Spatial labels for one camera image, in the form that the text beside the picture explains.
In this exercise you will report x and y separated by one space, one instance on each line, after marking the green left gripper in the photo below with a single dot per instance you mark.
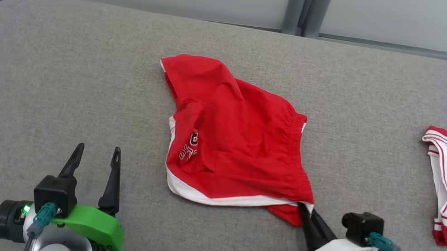
95 225

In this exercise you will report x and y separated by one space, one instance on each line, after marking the red white-striped shorts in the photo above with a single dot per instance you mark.
239 137

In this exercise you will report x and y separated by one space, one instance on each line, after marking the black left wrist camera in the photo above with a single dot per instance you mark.
55 194

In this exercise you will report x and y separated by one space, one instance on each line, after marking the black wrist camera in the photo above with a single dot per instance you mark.
55 194
364 226

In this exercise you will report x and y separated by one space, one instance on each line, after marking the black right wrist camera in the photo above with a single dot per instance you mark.
364 226

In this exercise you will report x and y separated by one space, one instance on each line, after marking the grey partition post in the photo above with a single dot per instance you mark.
294 9

